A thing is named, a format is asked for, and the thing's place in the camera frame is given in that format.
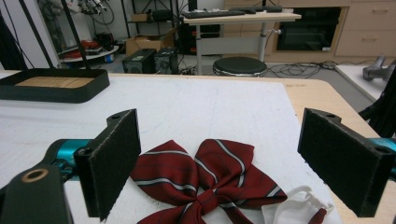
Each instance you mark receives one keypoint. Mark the red striped bow tie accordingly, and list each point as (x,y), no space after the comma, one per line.
(199,179)

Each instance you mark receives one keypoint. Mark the white table mat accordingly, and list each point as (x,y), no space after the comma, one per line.
(186,118)

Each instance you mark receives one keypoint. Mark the wooden cabinet with drawers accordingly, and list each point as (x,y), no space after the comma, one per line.
(342,28)

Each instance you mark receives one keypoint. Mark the black computer case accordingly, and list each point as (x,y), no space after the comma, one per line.
(138,61)
(166,60)

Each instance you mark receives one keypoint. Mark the black round stool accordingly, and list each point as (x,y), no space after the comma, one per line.
(239,66)

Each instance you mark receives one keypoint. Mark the black metal stand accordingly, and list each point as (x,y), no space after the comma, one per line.
(53,34)

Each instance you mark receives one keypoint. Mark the grey metal clamp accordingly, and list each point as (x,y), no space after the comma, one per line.
(378,70)

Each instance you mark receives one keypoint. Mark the round white low table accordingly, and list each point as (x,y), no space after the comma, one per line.
(90,54)

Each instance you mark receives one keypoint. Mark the brown cardboard box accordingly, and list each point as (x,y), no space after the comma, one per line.
(149,42)

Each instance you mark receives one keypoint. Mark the black metal shelf rack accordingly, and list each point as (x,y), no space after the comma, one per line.
(151,17)

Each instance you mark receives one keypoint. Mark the black tray with wooden bottom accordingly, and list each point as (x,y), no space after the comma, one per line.
(53,85)

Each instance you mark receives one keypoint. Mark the black keyboard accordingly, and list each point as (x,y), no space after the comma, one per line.
(213,13)

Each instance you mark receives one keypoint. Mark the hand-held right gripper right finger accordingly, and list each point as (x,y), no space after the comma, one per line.
(345,163)

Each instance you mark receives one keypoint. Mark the light wooden desk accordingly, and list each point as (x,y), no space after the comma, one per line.
(239,23)

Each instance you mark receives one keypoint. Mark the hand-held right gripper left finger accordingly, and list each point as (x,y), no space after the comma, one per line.
(107,168)

